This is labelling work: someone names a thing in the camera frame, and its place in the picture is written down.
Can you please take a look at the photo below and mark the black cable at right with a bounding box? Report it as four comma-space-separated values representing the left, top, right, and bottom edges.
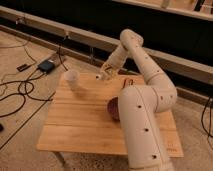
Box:
200, 95, 213, 139

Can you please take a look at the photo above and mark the dark purple bowl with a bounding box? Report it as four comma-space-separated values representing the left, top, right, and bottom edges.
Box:
107, 97, 120, 121

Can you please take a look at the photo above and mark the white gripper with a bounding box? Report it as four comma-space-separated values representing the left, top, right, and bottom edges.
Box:
100, 44, 128, 79

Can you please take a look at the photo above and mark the black power adapter box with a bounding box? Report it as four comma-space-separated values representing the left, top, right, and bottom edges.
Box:
38, 60, 55, 73

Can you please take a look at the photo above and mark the clear plastic bottle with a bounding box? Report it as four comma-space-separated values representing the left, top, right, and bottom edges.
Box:
95, 74, 110, 80

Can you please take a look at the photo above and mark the dark marker pen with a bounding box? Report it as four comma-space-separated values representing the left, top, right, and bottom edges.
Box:
123, 78, 133, 88

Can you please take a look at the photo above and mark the translucent plastic cup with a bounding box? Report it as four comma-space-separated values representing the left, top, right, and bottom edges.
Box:
64, 70, 79, 90

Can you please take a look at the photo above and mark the small black device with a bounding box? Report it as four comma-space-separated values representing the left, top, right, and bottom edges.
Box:
17, 64, 30, 72

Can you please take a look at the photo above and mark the black floor cable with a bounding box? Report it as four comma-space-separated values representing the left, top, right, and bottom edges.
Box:
0, 36, 69, 118

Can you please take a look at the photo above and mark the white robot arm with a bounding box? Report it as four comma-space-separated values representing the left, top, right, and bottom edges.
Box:
100, 29, 177, 171

